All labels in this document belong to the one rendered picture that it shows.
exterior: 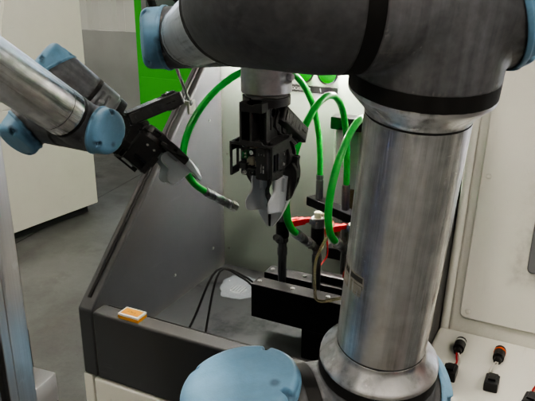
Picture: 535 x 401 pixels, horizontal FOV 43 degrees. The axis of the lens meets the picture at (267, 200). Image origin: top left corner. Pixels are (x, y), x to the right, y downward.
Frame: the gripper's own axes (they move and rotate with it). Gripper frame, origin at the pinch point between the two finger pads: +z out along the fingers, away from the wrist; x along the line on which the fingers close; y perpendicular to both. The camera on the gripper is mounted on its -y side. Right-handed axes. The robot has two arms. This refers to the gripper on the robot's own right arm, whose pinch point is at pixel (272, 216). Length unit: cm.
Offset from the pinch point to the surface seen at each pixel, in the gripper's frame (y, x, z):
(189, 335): -4.6, -20.2, 29.9
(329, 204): -13.7, 4.3, 1.8
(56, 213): -204, -254, 116
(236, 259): -57, -39, 40
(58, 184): -208, -253, 97
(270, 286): -24.8, -12.8, 26.9
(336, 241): -17.1, 4.6, 10.1
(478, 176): -32.5, 25.9, -1.2
